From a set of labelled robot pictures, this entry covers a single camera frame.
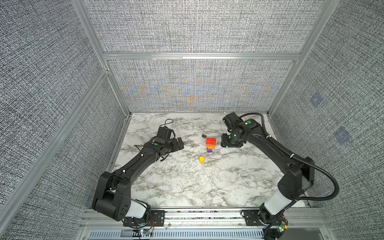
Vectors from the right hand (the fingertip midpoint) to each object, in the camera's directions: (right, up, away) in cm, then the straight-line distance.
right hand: (226, 143), depth 84 cm
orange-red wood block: (-8, -3, +8) cm, 12 cm away
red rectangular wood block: (-8, +1, +8) cm, 12 cm away
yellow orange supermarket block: (-8, -4, +10) cm, 13 cm away
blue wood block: (-8, -7, +14) cm, 17 cm away
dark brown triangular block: (-10, +3, +23) cm, 25 cm away
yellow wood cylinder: (-13, -11, +9) cm, 19 cm away
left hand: (-27, -2, +4) cm, 28 cm away
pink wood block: (-7, -6, +13) cm, 16 cm away
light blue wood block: (+6, -5, +14) cm, 16 cm away
